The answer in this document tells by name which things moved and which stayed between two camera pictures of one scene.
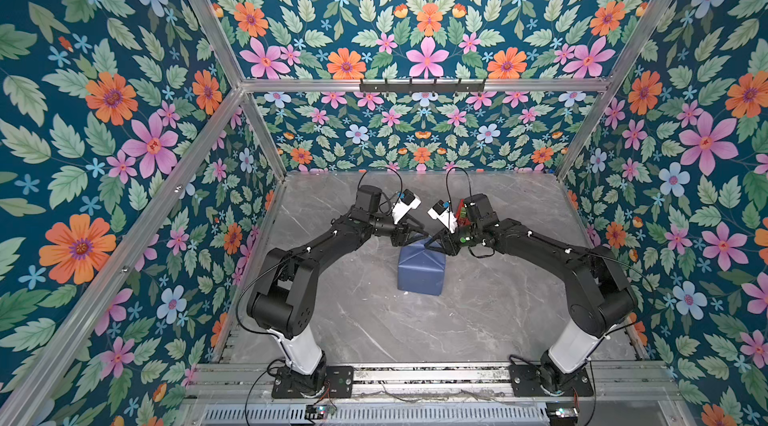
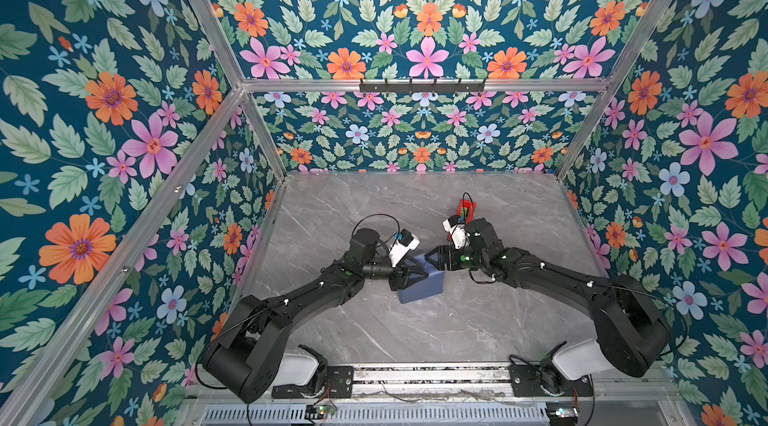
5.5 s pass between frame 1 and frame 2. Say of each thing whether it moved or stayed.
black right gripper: moved
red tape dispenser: stayed
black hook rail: stayed
